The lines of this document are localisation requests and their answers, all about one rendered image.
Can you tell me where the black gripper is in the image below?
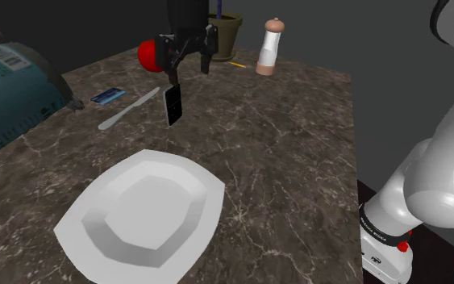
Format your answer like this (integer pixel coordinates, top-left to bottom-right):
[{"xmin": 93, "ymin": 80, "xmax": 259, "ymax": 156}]
[{"xmin": 155, "ymin": 0, "xmax": 219, "ymax": 86}]

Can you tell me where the olive plant pot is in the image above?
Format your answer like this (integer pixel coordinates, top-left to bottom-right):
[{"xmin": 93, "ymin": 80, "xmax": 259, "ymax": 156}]
[{"xmin": 206, "ymin": 0, "xmax": 244, "ymax": 63}]

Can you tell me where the red ball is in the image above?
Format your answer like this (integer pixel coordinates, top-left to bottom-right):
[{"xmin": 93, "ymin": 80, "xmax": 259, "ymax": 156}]
[{"xmin": 137, "ymin": 39, "xmax": 165, "ymax": 74}]

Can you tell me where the black phone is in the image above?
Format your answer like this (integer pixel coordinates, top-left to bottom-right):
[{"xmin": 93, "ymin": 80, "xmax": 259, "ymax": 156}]
[{"xmin": 162, "ymin": 82, "xmax": 184, "ymax": 127}]

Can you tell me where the white and tan pepper mill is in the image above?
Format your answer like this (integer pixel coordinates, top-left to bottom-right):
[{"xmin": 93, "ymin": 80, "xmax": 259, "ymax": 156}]
[{"xmin": 254, "ymin": 17, "xmax": 286, "ymax": 77}]

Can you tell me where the silver table knife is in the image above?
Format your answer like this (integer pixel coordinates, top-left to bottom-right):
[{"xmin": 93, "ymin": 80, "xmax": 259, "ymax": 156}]
[{"xmin": 97, "ymin": 86, "xmax": 161, "ymax": 132}]

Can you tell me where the blue card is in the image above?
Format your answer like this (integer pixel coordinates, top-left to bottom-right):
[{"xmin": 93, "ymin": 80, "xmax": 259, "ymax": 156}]
[{"xmin": 90, "ymin": 87, "xmax": 127, "ymax": 107}]

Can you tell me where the white plate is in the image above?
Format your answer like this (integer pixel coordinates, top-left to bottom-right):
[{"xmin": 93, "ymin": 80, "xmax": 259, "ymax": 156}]
[{"xmin": 52, "ymin": 148, "xmax": 227, "ymax": 284}]

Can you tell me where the teal packet with label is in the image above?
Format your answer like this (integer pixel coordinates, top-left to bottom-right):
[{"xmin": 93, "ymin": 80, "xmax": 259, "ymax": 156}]
[{"xmin": 0, "ymin": 30, "xmax": 86, "ymax": 165}]

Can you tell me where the dark robot stand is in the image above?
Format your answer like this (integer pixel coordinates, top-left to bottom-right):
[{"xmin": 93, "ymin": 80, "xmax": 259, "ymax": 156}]
[{"xmin": 356, "ymin": 178, "xmax": 454, "ymax": 284}]

